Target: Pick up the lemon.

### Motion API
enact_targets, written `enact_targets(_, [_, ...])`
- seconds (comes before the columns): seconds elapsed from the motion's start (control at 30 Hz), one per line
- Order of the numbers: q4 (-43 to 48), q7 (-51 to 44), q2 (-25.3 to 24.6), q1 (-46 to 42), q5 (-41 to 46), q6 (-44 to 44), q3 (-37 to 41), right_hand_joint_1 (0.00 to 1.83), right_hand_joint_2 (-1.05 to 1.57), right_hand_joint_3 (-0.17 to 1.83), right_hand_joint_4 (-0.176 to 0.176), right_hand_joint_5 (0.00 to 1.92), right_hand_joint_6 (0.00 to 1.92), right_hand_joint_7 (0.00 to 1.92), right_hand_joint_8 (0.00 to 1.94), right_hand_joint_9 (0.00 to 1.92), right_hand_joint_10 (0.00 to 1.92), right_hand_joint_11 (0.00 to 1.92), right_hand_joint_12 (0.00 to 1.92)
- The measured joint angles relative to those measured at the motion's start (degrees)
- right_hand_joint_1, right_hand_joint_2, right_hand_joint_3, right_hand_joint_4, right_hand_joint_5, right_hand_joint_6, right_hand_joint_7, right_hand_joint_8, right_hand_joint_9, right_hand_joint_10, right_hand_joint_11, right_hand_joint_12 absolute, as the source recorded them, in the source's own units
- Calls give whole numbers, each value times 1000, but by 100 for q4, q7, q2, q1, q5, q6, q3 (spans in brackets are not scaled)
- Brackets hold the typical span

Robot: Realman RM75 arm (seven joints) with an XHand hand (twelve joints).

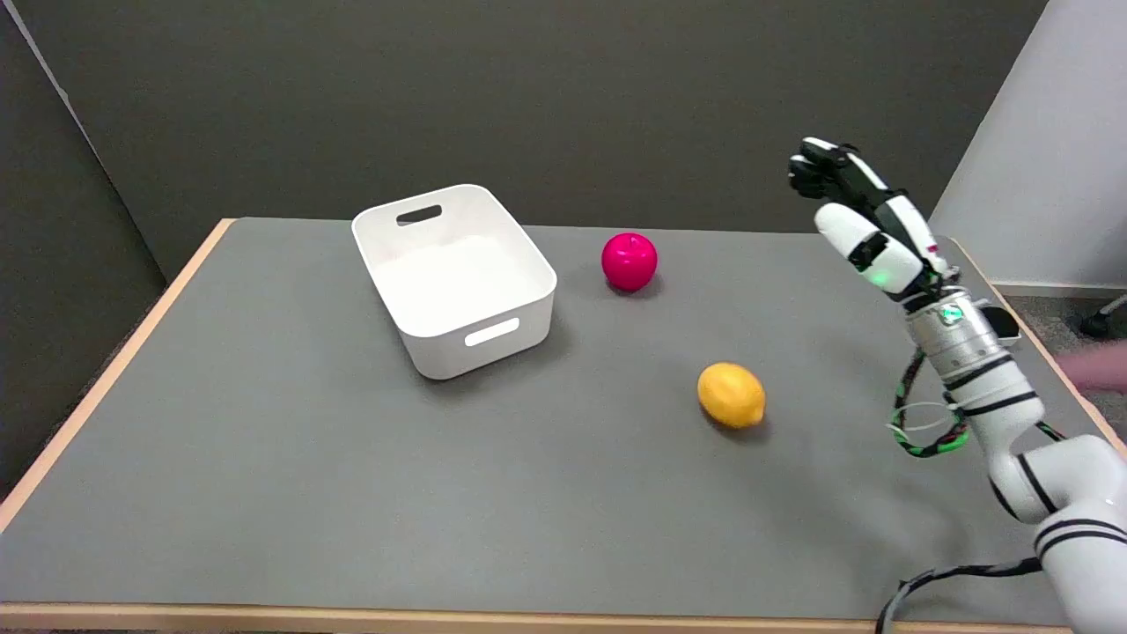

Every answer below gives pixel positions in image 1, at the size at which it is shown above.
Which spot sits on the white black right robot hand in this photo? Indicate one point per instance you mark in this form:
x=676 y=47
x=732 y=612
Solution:
x=867 y=233

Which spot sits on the yellow lemon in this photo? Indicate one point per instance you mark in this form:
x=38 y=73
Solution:
x=731 y=395

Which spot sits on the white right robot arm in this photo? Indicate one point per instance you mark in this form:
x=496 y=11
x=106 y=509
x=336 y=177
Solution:
x=1012 y=423

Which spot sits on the black and white eraser pad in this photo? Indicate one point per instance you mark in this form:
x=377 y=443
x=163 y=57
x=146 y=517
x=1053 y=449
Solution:
x=1004 y=321

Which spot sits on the magenta toy apple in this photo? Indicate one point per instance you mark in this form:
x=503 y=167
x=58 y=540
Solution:
x=629 y=261

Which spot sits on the black office chair caster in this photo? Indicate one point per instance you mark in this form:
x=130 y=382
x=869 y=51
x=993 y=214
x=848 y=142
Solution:
x=1101 y=321

